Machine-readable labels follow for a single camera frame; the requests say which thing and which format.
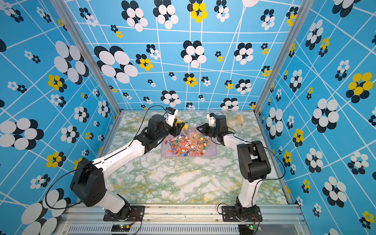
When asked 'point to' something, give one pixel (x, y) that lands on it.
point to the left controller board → (120, 227)
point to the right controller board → (246, 229)
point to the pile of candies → (184, 145)
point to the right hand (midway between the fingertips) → (198, 127)
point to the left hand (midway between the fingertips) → (182, 120)
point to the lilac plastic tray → (211, 152)
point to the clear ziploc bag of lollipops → (240, 118)
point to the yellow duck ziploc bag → (188, 133)
